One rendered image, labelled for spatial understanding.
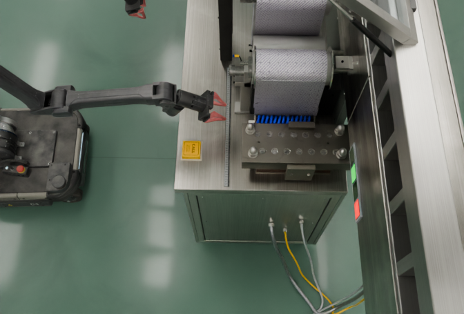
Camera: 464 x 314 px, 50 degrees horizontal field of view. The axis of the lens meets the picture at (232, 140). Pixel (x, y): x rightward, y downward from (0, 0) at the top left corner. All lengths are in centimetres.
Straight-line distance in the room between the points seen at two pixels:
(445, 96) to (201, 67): 103
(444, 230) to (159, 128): 217
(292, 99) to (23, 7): 245
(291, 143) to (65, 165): 134
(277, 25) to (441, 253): 103
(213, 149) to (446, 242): 107
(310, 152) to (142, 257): 129
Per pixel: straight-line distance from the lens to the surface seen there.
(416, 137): 121
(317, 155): 183
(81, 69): 337
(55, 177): 268
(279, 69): 166
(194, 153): 192
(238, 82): 182
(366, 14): 122
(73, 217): 293
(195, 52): 219
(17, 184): 283
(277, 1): 174
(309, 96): 178
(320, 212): 218
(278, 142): 183
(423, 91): 128
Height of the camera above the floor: 267
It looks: 64 degrees down
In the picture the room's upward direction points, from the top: straight up
